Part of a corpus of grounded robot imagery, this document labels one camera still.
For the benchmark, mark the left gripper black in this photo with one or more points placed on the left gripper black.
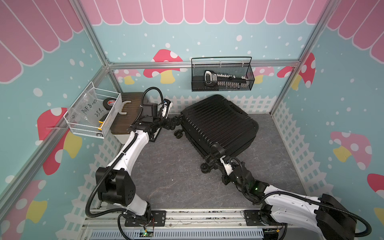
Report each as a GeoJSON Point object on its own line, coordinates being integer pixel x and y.
{"type": "Point", "coordinates": [173, 123]}

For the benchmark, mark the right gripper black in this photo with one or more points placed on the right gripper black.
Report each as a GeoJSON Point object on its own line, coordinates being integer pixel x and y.
{"type": "Point", "coordinates": [224, 180]}

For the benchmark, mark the black hard-shell suitcase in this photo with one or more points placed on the black hard-shell suitcase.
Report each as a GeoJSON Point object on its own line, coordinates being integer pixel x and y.
{"type": "Point", "coordinates": [218, 129]}

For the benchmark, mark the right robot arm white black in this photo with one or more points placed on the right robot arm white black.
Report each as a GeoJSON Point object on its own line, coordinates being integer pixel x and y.
{"type": "Point", "coordinates": [324, 215]}

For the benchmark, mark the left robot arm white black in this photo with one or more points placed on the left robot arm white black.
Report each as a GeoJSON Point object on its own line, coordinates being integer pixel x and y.
{"type": "Point", "coordinates": [115, 191]}

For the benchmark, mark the brown lid storage box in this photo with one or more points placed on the brown lid storage box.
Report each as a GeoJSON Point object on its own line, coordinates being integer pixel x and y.
{"type": "Point", "coordinates": [130, 109]}

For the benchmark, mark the socket set in basket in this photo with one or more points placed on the socket set in basket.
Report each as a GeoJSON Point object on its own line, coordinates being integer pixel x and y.
{"type": "Point", "coordinates": [215, 80]}

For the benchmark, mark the black tape roll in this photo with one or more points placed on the black tape roll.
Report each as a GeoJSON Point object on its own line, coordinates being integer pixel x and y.
{"type": "Point", "coordinates": [108, 103]}

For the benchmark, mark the plastic bag with writing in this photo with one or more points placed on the plastic bag with writing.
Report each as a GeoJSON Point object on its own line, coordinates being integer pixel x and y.
{"type": "Point", "coordinates": [89, 109]}

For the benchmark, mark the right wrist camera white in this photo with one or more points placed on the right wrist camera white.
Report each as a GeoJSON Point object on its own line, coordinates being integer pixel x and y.
{"type": "Point", "coordinates": [227, 166]}

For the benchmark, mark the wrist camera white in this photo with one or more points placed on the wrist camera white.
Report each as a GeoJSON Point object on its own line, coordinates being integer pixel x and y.
{"type": "Point", "coordinates": [227, 166]}
{"type": "Point", "coordinates": [166, 106]}

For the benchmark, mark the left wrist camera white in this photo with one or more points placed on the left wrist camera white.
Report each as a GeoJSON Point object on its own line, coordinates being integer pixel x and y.
{"type": "Point", "coordinates": [166, 106]}

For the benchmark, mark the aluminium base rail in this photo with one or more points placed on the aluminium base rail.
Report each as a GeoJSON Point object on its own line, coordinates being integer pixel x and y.
{"type": "Point", "coordinates": [193, 224]}

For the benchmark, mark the black wire mesh basket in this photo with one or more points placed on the black wire mesh basket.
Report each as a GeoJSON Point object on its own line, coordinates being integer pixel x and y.
{"type": "Point", "coordinates": [237, 66]}

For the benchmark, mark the clear plastic wall bin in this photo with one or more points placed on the clear plastic wall bin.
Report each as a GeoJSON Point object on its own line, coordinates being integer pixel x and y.
{"type": "Point", "coordinates": [83, 128]}

